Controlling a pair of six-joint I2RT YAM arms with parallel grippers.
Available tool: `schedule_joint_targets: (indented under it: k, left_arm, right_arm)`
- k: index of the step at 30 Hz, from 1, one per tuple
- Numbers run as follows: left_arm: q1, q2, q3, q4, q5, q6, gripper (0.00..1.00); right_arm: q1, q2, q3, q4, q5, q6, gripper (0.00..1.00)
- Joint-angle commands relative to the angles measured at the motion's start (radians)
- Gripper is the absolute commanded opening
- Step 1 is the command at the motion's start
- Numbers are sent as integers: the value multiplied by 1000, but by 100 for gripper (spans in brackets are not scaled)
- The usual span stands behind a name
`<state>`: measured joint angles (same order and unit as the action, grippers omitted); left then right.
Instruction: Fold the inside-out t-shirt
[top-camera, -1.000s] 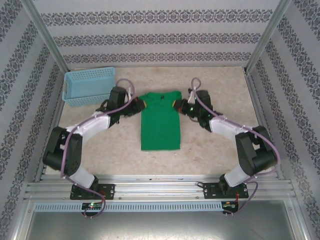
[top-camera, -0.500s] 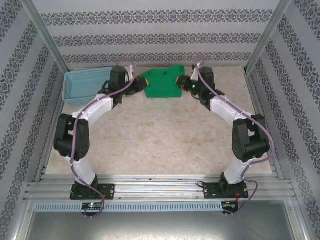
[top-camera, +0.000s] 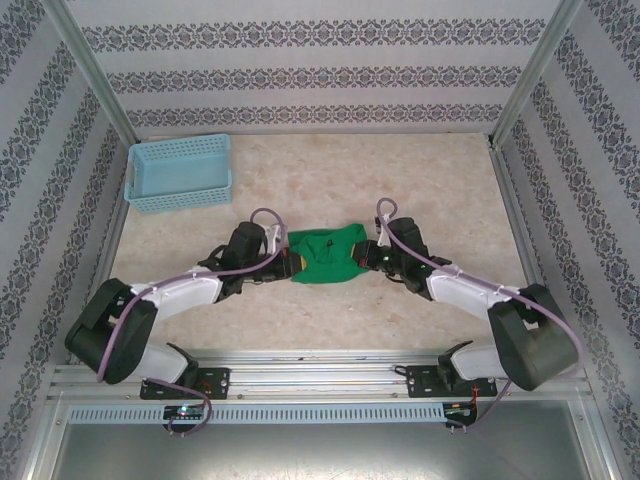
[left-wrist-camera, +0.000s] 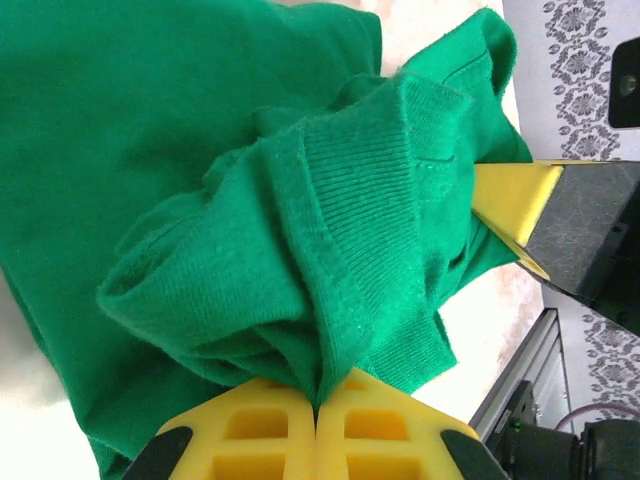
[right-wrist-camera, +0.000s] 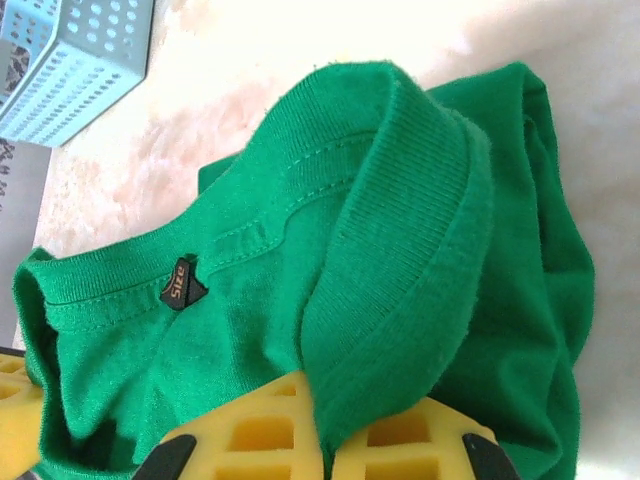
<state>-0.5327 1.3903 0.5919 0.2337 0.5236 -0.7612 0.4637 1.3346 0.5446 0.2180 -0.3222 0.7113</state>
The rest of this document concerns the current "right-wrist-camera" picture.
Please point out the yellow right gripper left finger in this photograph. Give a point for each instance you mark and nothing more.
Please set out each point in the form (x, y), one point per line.
(220, 435)

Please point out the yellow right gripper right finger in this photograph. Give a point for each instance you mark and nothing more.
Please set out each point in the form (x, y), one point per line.
(440, 425)

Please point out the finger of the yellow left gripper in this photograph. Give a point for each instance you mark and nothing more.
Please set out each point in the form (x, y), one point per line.
(12, 385)

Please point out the green t-shirt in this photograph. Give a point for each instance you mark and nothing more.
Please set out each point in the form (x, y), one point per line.
(400, 250)

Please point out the light blue plastic basket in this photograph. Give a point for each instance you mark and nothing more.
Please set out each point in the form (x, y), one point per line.
(85, 65)

